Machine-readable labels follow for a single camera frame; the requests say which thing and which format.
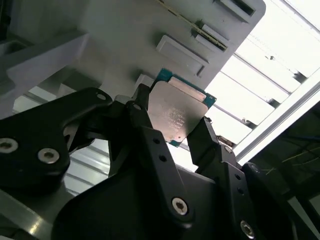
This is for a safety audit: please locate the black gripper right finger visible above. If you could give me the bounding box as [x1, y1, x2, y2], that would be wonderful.
[187, 116, 305, 240]

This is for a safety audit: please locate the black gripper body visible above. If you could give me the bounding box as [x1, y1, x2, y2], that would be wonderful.
[51, 171, 235, 240]

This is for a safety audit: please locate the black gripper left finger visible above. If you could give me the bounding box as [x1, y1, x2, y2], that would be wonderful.
[0, 83, 197, 230]

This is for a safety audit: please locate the silver CPU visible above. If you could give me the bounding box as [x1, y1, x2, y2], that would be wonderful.
[149, 67, 217, 149]

